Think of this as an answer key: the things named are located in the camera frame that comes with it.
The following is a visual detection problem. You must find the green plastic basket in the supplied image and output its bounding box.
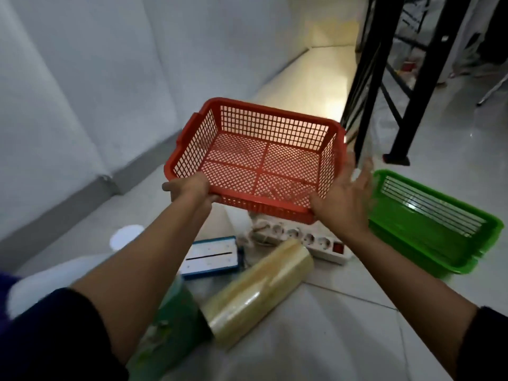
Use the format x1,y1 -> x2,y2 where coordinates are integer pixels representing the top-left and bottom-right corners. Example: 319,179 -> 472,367
367,169 -> 505,279

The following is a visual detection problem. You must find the person's left forearm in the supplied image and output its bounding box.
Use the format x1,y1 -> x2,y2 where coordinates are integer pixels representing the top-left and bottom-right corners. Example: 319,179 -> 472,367
71,196 -> 215,366

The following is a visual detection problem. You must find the green cardboard box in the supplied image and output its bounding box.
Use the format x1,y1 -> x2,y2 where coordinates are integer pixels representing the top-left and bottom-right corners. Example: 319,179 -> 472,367
126,274 -> 213,381

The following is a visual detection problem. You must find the person's left hand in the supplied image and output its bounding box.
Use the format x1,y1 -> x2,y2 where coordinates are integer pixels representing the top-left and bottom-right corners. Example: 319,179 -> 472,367
162,171 -> 221,211

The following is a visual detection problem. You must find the dark right sleeve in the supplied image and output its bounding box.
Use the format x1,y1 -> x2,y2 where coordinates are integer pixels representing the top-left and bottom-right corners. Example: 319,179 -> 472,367
456,306 -> 508,381

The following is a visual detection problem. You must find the person's right hand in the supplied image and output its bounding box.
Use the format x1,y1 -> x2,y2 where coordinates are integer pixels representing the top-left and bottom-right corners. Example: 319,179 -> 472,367
309,152 -> 376,239

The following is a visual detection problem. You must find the blue and white device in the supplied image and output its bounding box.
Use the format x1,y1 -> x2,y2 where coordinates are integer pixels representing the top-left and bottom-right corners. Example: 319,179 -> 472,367
178,235 -> 244,280

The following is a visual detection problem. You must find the person's right forearm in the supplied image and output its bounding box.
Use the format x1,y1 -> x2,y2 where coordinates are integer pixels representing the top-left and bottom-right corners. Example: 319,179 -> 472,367
341,228 -> 479,378

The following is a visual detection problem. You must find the red plastic mesh basket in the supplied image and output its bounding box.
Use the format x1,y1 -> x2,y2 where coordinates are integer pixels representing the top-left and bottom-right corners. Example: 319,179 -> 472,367
164,97 -> 347,225

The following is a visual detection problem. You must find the clear plastic wrap roll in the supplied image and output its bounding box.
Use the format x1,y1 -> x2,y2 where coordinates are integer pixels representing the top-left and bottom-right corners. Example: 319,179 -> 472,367
199,238 -> 315,350

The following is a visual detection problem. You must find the white plastic bag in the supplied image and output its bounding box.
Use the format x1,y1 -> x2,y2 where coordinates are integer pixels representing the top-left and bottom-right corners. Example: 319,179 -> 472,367
7,224 -> 146,319

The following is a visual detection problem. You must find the black metal rack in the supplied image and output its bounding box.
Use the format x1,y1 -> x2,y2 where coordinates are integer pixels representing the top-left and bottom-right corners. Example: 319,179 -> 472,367
340,0 -> 474,167

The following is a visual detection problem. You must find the dark left sleeve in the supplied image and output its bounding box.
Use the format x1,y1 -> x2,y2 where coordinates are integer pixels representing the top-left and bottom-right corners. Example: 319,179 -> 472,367
0,287 -> 130,381

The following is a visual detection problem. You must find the white power strip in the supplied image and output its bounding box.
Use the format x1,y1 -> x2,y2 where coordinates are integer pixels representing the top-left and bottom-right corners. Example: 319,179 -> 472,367
248,215 -> 354,266

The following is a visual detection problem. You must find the dark sleeve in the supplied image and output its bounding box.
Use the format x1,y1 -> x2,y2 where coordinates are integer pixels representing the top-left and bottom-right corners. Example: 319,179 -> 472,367
0,287 -> 130,381
456,306 -> 508,381

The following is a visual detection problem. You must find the grey metal leg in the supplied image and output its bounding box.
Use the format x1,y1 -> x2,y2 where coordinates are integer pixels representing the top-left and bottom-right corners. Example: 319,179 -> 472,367
476,74 -> 508,107

